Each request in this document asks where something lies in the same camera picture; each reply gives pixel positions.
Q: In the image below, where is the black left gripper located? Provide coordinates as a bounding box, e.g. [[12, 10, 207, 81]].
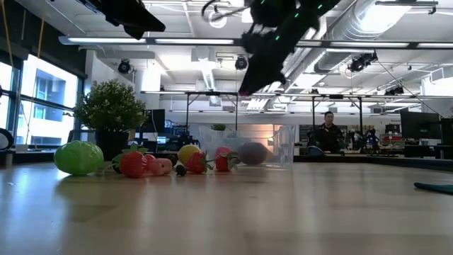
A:
[[78, 0, 166, 40]]

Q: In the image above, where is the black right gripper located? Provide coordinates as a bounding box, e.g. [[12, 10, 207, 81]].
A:
[[239, 16, 319, 96]]

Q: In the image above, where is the clear plastic tupperware container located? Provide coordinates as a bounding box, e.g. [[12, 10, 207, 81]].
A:
[[197, 123, 297, 169]]

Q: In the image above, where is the brown toy kiwi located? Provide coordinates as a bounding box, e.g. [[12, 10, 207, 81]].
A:
[[237, 141, 269, 166]]

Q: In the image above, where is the yellow toy lemon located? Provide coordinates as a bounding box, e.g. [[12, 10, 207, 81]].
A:
[[177, 144, 203, 166]]

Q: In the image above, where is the small red toy tomato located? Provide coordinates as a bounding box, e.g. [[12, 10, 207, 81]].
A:
[[144, 154, 156, 174]]

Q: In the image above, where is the green toy lime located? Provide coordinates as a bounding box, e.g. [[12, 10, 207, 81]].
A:
[[54, 140, 105, 177]]

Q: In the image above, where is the overhead light bar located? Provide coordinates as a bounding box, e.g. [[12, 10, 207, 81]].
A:
[[58, 35, 453, 50]]

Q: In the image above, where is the person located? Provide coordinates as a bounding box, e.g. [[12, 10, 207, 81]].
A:
[[310, 110, 346, 154]]

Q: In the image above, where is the potted green plant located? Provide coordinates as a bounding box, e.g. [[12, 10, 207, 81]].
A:
[[72, 78, 149, 161]]

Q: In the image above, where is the small dark monitor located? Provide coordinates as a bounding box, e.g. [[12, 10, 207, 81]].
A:
[[143, 108, 166, 134]]

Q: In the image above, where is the salmon pink toy piece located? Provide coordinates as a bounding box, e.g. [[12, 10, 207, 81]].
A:
[[151, 157, 173, 176]]

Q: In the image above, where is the large dark monitor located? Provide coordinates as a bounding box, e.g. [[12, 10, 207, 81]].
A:
[[400, 110, 442, 141]]

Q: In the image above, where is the dark green cloth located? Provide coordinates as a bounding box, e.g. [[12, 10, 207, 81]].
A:
[[413, 181, 453, 196]]

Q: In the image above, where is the black metal stand frame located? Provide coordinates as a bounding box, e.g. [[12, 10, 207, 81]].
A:
[[311, 93, 364, 134], [185, 91, 239, 142]]

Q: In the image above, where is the white hanging ring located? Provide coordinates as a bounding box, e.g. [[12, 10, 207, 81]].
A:
[[207, 10, 228, 29]]

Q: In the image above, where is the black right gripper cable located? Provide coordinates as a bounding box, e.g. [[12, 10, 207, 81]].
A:
[[201, 0, 251, 22]]

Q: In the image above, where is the black ceiling-mounted camera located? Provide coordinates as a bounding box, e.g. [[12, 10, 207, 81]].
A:
[[348, 51, 379, 74]]

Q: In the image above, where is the black aluminium table frame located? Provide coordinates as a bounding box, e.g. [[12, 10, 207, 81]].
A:
[[0, 149, 453, 172]]

